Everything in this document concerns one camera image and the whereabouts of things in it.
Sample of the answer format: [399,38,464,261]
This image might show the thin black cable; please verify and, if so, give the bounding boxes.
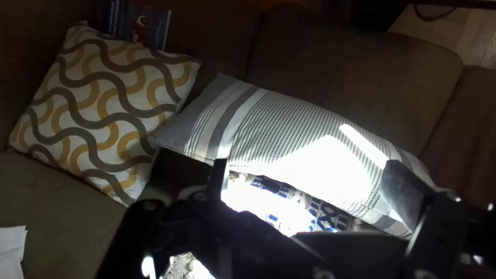
[412,0,461,24]

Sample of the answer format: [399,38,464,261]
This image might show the grey white striped pillow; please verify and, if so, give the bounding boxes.
[147,73,439,241]

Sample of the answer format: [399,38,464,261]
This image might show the white paper sheet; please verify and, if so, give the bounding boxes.
[0,224,27,279]

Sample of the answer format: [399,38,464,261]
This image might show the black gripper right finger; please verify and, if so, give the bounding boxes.
[379,159,441,238]

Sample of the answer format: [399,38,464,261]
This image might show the brown fabric sofa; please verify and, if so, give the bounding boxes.
[0,0,496,279]

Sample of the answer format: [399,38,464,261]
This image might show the wavy pattern yellow grey pillow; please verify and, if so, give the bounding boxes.
[5,21,201,208]

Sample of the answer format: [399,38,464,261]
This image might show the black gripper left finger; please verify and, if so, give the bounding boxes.
[205,157,229,208]

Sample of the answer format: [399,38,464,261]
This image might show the blue books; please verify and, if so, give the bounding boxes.
[105,0,173,52]

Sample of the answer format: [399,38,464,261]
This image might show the white blue fringed pillow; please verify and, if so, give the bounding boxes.
[221,170,362,239]

